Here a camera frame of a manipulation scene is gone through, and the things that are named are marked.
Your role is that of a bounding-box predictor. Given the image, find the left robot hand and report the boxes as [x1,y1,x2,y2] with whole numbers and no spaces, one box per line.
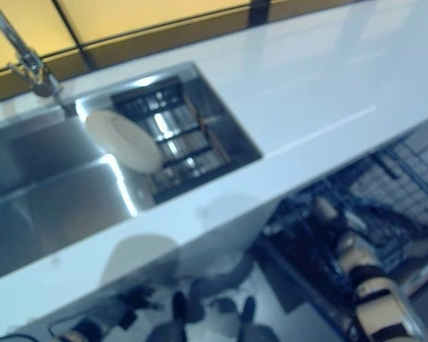
[108,284,158,327]

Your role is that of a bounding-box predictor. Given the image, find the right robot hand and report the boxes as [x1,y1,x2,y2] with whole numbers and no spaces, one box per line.
[312,194,347,233]

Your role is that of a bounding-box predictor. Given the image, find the cream ceramic plate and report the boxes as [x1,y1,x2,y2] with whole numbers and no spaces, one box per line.
[84,110,163,175]

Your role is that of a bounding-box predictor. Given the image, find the dishwasher door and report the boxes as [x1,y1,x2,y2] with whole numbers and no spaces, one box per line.
[253,227,428,342]

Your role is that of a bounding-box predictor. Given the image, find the stainless steel sink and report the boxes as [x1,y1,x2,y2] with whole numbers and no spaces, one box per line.
[0,61,265,286]

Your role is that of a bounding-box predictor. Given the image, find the black dish drying rack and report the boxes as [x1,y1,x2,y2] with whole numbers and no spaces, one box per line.
[110,80,233,206]

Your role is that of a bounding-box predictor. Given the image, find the chrome gooseneck kitchen faucet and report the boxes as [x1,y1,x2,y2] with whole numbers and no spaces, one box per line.
[0,0,78,117]

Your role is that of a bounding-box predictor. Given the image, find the flat wire dishwasher basket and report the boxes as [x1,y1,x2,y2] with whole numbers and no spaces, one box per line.
[342,135,428,264]

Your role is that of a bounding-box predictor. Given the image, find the yellow glass window dark frame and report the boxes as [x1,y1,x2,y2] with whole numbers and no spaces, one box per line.
[0,0,414,108]

